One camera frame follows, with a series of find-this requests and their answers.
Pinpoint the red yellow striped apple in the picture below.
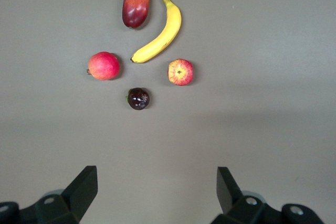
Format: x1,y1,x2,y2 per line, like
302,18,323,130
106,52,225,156
167,58,194,87

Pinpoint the red yellow mango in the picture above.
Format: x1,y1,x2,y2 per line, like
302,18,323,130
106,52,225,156
122,0,152,29

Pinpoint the dark purple plum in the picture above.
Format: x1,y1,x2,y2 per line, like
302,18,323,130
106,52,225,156
124,87,151,111

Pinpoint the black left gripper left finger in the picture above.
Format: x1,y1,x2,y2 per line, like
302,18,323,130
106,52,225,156
34,165,98,224

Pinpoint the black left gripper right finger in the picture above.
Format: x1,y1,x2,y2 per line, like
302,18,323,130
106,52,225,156
211,166,274,224

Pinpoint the yellow banana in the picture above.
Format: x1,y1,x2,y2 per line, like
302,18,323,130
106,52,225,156
130,0,182,64

